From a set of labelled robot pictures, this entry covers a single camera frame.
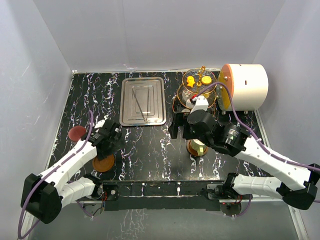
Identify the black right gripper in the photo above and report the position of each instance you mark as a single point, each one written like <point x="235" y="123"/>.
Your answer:
<point x="179" y="120"/>

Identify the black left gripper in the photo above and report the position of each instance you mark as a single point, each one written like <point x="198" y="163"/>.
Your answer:
<point x="102" y="154"/>

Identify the white rectangular cream cake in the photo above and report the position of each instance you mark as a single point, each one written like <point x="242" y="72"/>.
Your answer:
<point x="186" y="95"/>

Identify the brown wooden coaster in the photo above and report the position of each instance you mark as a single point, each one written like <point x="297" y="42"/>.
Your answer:
<point x="103" y="165"/>
<point x="190" y="150"/>

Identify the pink patterned mug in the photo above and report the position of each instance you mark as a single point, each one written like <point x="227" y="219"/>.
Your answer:
<point x="76" y="133"/>

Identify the green ceramic cup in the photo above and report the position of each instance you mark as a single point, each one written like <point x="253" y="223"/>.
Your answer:
<point x="199" y="147"/>

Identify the orange fish-shaped cookie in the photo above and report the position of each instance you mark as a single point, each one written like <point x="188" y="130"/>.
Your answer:
<point x="190" y="81"/>

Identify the silver metal tray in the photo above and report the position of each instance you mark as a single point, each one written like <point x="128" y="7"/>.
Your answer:
<point x="157" y="116"/>

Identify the round orange biscuit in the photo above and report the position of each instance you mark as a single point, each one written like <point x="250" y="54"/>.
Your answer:
<point x="206" y="80"/>

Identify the white sprinkle cherry cake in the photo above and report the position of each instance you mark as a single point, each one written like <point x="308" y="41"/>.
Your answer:
<point x="189" y="104"/>

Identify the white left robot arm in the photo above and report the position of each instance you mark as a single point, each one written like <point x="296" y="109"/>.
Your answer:
<point x="44" y="195"/>

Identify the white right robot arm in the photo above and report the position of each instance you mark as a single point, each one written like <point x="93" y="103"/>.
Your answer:
<point x="294" y="184"/>

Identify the three-tier glass cake stand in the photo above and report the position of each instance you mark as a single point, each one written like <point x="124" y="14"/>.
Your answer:
<point x="179" y="104"/>

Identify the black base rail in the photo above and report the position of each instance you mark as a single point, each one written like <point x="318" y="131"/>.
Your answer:
<point x="158" y="195"/>

